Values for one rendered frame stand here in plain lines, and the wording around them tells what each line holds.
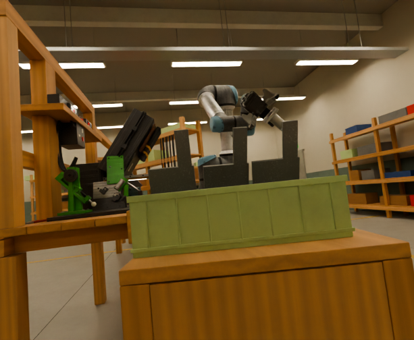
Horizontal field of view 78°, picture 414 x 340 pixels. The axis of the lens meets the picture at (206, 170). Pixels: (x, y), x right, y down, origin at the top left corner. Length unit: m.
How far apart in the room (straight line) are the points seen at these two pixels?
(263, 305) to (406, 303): 0.32
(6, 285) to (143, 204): 0.85
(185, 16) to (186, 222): 5.41
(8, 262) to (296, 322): 1.16
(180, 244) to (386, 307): 0.50
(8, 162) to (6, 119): 0.19
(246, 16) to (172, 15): 1.52
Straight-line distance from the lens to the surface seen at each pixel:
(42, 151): 1.79
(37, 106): 1.76
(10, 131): 1.44
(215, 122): 1.17
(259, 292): 0.66
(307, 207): 0.76
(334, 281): 0.70
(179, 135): 0.81
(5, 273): 1.43
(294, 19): 6.61
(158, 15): 5.88
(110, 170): 1.91
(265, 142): 11.96
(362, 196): 7.31
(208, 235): 0.72
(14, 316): 1.46
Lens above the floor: 0.95
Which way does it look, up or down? 5 degrees up
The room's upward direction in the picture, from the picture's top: 6 degrees counter-clockwise
